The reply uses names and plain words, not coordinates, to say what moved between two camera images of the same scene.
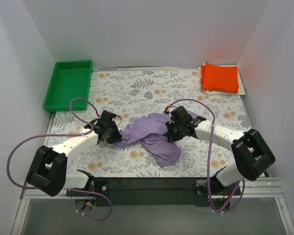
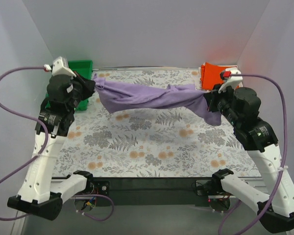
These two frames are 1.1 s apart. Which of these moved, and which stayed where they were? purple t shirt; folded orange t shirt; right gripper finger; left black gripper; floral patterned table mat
Moved: right gripper finger; left black gripper; purple t shirt
Stayed: floral patterned table mat; folded orange t shirt
